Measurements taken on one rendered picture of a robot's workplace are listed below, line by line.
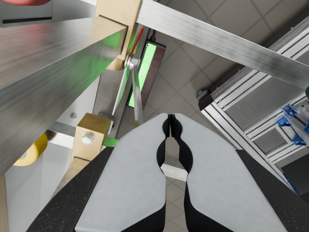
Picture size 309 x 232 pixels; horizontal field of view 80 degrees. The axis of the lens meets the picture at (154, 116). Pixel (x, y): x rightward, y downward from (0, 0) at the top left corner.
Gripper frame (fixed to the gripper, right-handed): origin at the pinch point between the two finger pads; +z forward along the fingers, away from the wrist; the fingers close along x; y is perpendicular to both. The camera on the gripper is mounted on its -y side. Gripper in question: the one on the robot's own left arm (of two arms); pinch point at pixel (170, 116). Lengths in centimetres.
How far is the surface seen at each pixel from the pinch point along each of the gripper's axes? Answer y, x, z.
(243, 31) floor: 5, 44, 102
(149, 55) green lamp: 3.0, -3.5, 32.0
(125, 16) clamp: -5.3, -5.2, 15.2
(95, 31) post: -4.6, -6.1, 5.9
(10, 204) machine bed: 45, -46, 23
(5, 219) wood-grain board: 37, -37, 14
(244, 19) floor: -1, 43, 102
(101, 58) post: -2.5, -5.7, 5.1
